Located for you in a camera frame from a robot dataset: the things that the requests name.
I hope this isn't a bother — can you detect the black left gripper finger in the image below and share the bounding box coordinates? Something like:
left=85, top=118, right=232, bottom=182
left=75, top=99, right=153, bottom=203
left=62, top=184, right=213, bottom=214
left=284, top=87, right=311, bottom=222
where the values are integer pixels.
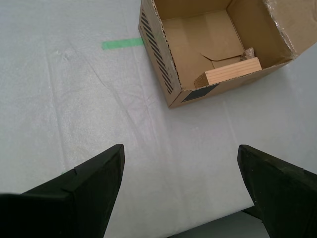
left=0, top=144, right=125, bottom=238
left=237, top=144, right=317, bottom=238

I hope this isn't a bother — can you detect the light wooden block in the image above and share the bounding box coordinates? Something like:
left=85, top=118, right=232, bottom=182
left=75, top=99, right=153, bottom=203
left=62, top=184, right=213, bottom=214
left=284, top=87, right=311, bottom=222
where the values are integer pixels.
left=193, top=57, right=263, bottom=90

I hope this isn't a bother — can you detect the speckled beige rock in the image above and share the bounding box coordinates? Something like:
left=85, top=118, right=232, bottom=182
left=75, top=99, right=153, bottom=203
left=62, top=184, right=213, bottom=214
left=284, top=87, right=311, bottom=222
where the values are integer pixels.
left=239, top=47, right=256, bottom=63

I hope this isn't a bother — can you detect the cardboard box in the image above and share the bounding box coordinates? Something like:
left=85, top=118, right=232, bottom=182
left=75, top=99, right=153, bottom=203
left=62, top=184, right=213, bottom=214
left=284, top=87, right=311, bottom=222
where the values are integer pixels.
left=138, top=0, right=317, bottom=110

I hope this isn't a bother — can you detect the white table cover sheet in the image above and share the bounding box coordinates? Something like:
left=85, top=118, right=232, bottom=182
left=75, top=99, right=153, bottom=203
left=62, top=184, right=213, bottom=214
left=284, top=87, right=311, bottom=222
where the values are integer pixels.
left=0, top=0, right=317, bottom=238

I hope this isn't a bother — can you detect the long green tape strip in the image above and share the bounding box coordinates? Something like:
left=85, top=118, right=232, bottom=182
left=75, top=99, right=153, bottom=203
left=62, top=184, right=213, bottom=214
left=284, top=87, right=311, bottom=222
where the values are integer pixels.
left=101, top=37, right=145, bottom=51

